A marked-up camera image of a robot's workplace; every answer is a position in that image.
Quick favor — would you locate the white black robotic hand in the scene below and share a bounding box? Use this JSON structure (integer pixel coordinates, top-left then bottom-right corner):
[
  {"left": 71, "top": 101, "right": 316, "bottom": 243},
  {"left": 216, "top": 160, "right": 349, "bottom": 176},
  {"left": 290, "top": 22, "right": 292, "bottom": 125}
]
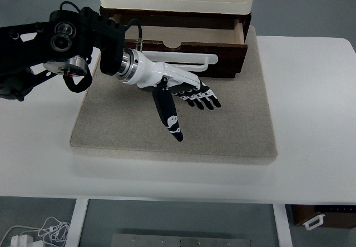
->
[{"left": 116, "top": 49, "right": 221, "bottom": 142}]

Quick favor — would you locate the dark wooden drawer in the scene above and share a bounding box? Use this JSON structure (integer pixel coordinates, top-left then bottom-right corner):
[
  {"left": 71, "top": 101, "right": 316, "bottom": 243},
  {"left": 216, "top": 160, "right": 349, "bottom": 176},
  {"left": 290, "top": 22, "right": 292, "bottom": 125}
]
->
[{"left": 139, "top": 16, "right": 249, "bottom": 78}]

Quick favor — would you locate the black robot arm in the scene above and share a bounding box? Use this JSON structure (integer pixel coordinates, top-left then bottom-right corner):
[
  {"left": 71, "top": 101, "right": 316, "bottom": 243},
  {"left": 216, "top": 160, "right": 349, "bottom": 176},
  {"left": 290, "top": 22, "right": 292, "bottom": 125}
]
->
[{"left": 1, "top": 7, "right": 220, "bottom": 141}]

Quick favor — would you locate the dark wooden drawer housing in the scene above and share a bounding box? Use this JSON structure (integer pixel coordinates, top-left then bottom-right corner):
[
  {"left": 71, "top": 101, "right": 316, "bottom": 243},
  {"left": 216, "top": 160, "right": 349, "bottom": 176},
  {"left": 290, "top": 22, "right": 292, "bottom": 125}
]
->
[{"left": 100, "top": 7, "right": 251, "bottom": 38}]

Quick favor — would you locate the beige fabric pad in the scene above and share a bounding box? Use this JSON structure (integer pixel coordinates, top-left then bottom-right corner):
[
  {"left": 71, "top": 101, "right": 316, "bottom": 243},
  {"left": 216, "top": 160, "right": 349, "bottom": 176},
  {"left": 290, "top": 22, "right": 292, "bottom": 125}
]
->
[{"left": 70, "top": 27, "right": 277, "bottom": 164}]

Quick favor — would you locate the brown box on floor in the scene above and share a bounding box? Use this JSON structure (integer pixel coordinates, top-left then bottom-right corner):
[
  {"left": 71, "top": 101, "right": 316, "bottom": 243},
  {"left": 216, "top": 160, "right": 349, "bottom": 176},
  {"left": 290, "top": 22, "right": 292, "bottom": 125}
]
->
[{"left": 291, "top": 205, "right": 355, "bottom": 230}]

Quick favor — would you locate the white power adapter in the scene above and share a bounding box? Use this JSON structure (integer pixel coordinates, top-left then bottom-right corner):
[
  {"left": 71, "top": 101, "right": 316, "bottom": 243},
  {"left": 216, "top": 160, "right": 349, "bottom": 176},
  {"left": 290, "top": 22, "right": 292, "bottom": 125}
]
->
[{"left": 10, "top": 234, "right": 34, "bottom": 247}]

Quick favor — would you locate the white drawer handle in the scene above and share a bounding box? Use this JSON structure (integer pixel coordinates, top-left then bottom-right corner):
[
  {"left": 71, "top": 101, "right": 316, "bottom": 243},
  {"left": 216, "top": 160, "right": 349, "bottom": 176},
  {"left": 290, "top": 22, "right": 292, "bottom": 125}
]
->
[{"left": 142, "top": 51, "right": 219, "bottom": 72}]

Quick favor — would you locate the white table frame leg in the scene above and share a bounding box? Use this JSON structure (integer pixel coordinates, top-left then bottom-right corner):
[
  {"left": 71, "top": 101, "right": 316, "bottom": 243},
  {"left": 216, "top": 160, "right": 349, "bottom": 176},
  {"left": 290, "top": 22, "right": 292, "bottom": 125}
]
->
[
  {"left": 273, "top": 204, "right": 293, "bottom": 247},
  {"left": 65, "top": 199, "right": 89, "bottom": 247}
]

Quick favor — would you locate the white handle on box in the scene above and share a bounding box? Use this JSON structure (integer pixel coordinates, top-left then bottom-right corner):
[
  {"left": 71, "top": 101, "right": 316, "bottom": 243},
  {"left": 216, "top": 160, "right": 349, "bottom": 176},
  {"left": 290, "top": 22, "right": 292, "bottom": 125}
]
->
[{"left": 302, "top": 214, "right": 325, "bottom": 231}]

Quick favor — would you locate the white cable bundle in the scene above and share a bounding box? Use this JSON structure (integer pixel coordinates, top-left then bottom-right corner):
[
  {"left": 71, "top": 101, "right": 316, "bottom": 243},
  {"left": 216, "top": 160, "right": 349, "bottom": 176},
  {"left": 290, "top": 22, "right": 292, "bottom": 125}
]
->
[{"left": 0, "top": 216, "right": 71, "bottom": 247}]

